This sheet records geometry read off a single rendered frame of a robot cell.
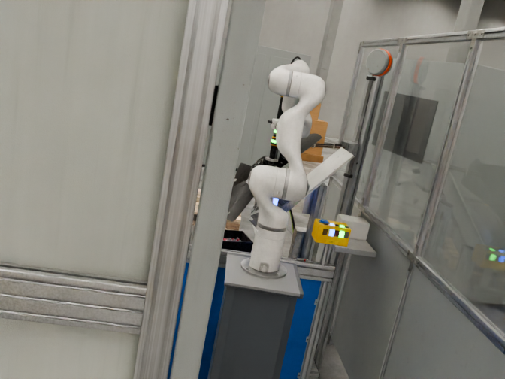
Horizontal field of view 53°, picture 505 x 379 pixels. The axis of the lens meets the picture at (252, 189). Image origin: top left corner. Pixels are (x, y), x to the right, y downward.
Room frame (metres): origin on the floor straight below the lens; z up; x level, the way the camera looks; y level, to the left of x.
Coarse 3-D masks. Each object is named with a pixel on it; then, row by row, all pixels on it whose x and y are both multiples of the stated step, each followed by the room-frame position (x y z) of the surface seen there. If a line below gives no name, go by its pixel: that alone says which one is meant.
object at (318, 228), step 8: (320, 224) 2.30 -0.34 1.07; (328, 224) 2.32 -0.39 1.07; (344, 224) 2.38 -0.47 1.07; (312, 232) 2.38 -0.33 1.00; (320, 232) 2.29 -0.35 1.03; (328, 232) 2.30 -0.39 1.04; (344, 232) 2.31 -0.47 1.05; (320, 240) 2.30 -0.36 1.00; (328, 240) 2.30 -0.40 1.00; (336, 240) 2.31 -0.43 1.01; (344, 240) 2.31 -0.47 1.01
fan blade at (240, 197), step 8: (240, 184) 2.73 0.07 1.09; (248, 184) 2.72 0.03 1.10; (232, 192) 2.71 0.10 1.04; (240, 192) 2.69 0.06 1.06; (248, 192) 2.69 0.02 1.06; (232, 200) 2.67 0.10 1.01; (240, 200) 2.66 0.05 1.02; (248, 200) 2.65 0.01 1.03; (232, 208) 2.63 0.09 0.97; (240, 208) 2.62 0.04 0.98; (232, 216) 2.59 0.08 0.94
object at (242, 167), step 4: (240, 164) 3.05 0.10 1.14; (244, 164) 2.99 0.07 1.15; (240, 168) 3.01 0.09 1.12; (244, 168) 2.96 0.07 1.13; (248, 168) 2.92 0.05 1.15; (240, 172) 2.99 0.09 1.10; (244, 172) 2.94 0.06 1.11; (248, 172) 2.90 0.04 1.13; (236, 176) 3.03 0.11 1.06; (240, 176) 2.97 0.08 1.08; (244, 176) 2.93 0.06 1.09; (248, 176) 2.90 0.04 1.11; (236, 180) 3.00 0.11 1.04; (240, 180) 2.96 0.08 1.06; (244, 180) 2.92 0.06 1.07; (236, 184) 2.99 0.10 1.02
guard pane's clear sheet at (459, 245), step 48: (384, 48) 3.52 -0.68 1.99; (432, 48) 2.78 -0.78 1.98; (480, 48) 2.29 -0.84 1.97; (384, 96) 3.31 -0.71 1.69; (432, 96) 2.63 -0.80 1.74; (480, 96) 2.19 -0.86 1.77; (384, 144) 3.11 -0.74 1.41; (432, 144) 2.49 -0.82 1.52; (480, 144) 2.08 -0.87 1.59; (384, 192) 2.93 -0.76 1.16; (480, 192) 1.99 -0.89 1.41; (432, 240) 2.24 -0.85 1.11; (480, 240) 1.90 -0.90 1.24; (480, 288) 1.81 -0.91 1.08
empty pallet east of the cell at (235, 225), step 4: (200, 192) 5.98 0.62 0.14; (196, 200) 5.57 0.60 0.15; (196, 204) 5.43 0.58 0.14; (196, 208) 5.25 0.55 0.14; (196, 212) 5.12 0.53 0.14; (240, 216) 5.32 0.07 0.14; (228, 220) 5.14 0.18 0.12; (236, 220) 5.14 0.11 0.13; (192, 224) 5.12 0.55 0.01; (228, 224) 5.14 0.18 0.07; (232, 224) 5.14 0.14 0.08; (236, 224) 5.15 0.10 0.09; (228, 228) 5.14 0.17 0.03; (232, 228) 5.14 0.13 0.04; (236, 228) 5.15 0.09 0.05
